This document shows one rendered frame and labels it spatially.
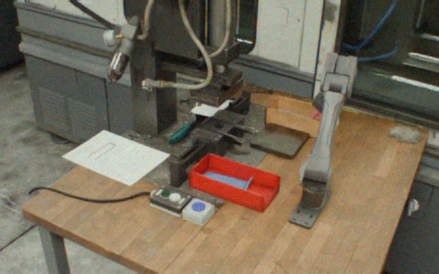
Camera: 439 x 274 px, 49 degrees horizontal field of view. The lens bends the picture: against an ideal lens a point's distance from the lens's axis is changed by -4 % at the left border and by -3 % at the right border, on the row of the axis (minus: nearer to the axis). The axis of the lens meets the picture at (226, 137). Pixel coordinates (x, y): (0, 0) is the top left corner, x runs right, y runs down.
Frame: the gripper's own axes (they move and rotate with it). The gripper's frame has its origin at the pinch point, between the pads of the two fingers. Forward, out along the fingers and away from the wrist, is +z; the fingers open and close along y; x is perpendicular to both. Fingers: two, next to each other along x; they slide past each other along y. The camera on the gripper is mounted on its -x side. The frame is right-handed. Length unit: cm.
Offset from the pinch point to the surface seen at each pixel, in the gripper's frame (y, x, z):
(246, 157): 8.4, 30.3, 9.8
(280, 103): 13.2, -5.6, 7.5
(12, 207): 88, 21, 164
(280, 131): 5.7, 11.7, 5.6
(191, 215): 8, 68, 7
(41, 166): 102, -18, 172
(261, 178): 0.5, 42.9, 1.5
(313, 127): -2.2, 5.9, -1.6
